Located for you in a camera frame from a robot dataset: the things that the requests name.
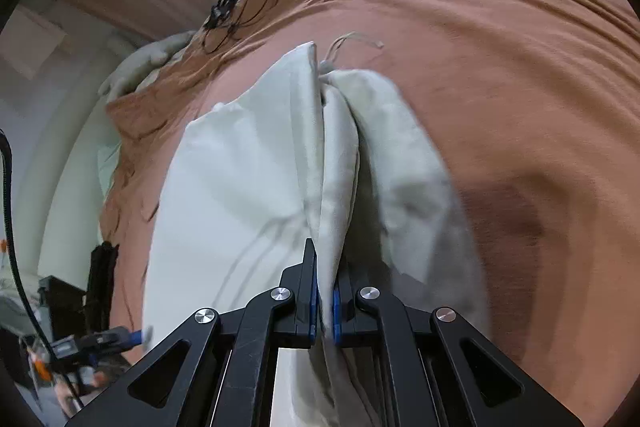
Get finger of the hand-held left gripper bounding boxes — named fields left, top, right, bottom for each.
left=95, top=326, right=153, bottom=352

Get thin black cables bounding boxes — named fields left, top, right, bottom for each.
left=201, top=0, right=302, bottom=56

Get person's left hand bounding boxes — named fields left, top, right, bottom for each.
left=54, top=372, right=108, bottom=415

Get orange bed sheet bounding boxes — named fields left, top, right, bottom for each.
left=99, top=0, right=640, bottom=368

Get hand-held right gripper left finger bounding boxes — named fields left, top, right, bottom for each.
left=65, top=238, right=319, bottom=427

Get dark box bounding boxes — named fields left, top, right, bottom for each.
left=37, top=276, right=90, bottom=339

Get black bag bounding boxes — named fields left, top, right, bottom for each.
left=87, top=241, right=122, bottom=340

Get grey cloth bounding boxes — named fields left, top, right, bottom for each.
left=97, top=31, right=197, bottom=104

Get cream white jacket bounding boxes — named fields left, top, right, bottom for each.
left=141, top=34, right=495, bottom=427

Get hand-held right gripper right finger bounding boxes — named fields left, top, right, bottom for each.
left=332, top=272, right=586, bottom=427

